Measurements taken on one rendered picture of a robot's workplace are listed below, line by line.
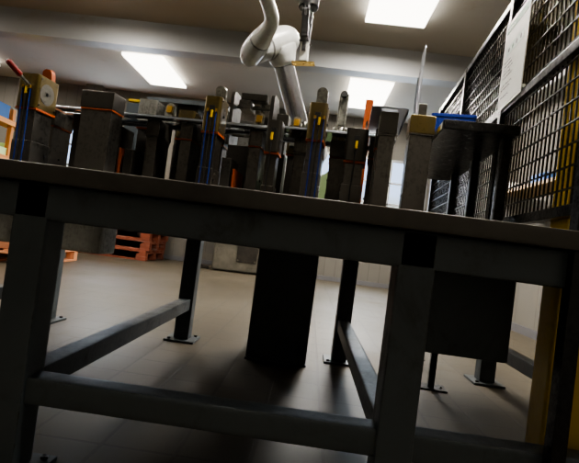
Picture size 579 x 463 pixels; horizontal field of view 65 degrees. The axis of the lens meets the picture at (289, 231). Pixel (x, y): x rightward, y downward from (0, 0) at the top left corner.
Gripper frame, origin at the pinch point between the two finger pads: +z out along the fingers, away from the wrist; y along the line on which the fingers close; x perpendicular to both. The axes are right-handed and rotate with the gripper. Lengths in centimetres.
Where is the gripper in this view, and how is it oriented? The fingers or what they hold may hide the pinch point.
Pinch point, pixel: (303, 52)
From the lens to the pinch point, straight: 178.6
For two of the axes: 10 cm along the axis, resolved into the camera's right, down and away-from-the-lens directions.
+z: -1.0, 10.0, -0.2
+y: -1.4, -0.4, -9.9
